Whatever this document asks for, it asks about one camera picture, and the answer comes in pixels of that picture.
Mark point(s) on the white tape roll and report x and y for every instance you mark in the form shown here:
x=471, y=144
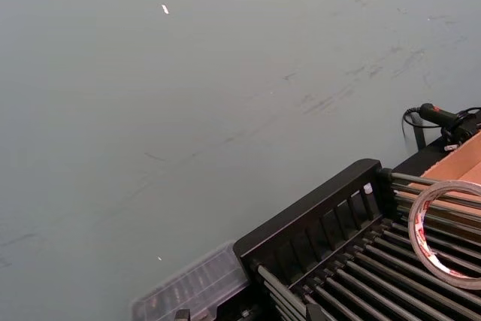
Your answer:
x=416, y=223

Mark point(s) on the black rack with steel bars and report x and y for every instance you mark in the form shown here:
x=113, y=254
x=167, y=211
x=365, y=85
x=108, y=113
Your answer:
x=300, y=215

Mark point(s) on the clear plastic case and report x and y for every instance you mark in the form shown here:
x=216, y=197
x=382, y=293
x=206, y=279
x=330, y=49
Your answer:
x=195, y=283

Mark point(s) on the black table cloth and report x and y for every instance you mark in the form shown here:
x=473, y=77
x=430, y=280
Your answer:
x=413, y=161

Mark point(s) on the shallow brown cardboard tray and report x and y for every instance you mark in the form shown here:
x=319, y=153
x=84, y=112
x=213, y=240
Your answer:
x=458, y=165

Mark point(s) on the pale wall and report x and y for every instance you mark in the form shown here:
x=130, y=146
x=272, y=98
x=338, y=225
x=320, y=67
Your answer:
x=150, y=110

